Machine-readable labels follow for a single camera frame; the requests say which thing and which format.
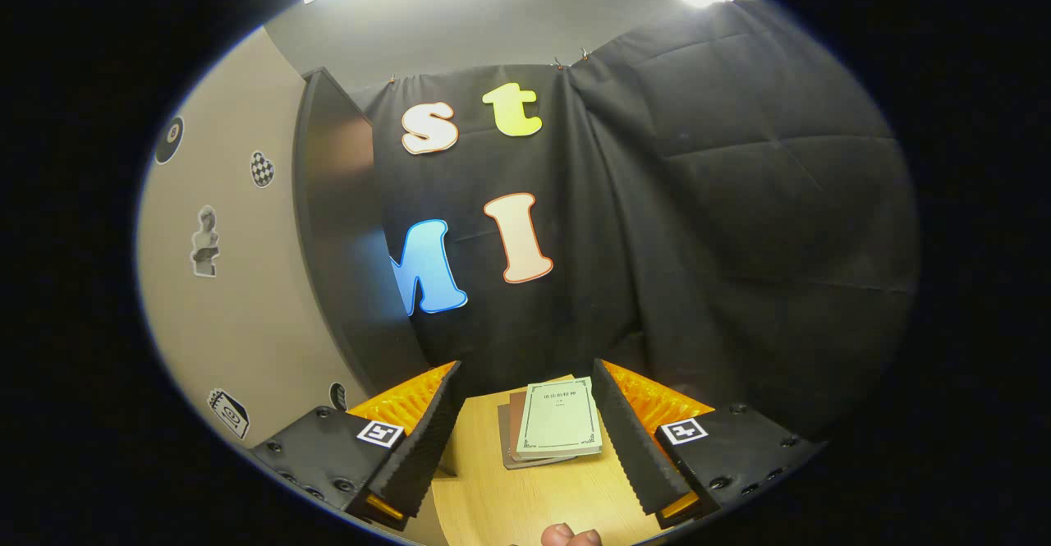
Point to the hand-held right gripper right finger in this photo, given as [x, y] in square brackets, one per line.
[628, 447]

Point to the pale green book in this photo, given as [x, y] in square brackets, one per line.
[560, 419]

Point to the grey brown book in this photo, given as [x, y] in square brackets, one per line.
[503, 439]

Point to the black backdrop cloth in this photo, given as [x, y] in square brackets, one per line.
[739, 201]

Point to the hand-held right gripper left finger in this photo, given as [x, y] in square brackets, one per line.
[419, 456]

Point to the reddish brown book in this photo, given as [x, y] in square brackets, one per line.
[516, 423]

